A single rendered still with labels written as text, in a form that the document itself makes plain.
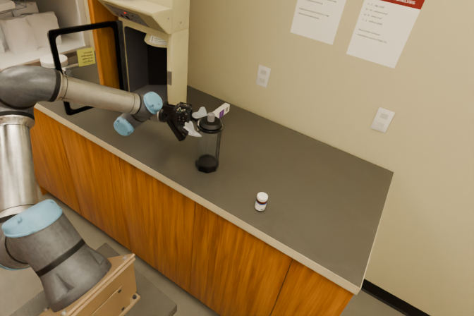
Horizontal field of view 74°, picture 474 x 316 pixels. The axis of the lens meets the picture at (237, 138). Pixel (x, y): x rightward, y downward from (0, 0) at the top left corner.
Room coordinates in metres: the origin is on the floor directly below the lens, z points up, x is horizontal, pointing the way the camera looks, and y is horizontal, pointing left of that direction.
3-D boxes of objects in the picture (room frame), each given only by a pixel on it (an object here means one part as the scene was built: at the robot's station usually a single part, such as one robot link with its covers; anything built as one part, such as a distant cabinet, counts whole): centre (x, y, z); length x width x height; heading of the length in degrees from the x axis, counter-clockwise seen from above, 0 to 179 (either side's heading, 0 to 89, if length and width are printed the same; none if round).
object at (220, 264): (1.35, 0.29, 0.45); 2.05 x 0.67 x 0.90; 64
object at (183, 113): (1.06, 0.26, 1.16); 0.12 x 0.08 x 0.09; 79
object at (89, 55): (1.29, 0.71, 1.19); 0.30 x 0.01 x 0.40; 144
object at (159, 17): (1.31, 0.50, 1.46); 0.32 x 0.12 x 0.10; 64
